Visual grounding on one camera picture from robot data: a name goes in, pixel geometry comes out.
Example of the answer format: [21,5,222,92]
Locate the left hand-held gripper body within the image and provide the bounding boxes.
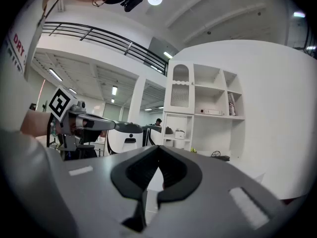
[48,85,116,151]

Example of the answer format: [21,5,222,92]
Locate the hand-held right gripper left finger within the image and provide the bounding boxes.
[46,144,160,238]

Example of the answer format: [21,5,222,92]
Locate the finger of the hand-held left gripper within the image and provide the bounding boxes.
[113,120,144,134]
[142,124,162,134]

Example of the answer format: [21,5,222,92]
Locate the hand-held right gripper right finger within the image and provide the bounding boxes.
[146,144,290,238]

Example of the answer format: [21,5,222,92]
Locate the white pack of tissues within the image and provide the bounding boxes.
[195,109,223,116]

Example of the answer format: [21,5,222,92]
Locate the white shelf unit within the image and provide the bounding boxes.
[161,60,246,160]

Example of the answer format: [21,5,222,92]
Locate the person's left forearm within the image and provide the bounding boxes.
[20,109,58,136]

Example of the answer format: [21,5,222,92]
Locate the person's left hand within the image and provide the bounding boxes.
[55,119,78,136]

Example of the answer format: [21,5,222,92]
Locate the white rounded machine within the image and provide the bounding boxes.
[107,127,145,155]

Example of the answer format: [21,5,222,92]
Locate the black office chair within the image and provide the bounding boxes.
[64,129,106,161]

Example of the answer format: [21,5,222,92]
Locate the black metal railing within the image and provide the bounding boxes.
[41,21,169,76]

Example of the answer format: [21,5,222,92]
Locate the upright books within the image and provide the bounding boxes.
[227,92,237,117]

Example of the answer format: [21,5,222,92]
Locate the grey lanyard strap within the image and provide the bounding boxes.
[24,0,64,81]

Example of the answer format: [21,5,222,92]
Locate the black head camera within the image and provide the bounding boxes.
[120,0,145,13]

